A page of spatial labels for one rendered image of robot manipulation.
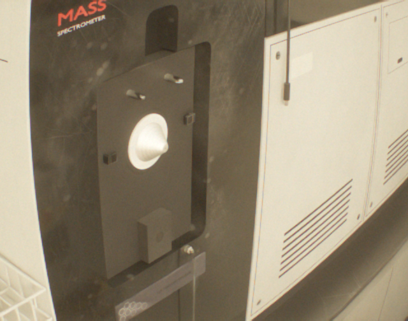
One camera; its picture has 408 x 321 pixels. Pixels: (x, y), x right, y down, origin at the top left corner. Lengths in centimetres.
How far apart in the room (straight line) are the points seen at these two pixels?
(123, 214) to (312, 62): 39
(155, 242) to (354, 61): 50
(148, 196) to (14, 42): 31
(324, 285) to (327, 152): 31
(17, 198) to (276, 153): 45
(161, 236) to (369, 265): 67
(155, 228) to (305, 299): 55
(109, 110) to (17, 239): 18
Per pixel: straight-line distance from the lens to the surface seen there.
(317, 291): 142
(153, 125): 86
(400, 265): 168
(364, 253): 154
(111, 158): 81
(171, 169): 92
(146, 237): 90
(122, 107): 82
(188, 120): 90
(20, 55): 69
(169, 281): 97
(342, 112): 125
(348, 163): 133
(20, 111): 71
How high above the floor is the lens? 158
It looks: 27 degrees down
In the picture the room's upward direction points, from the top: 2 degrees clockwise
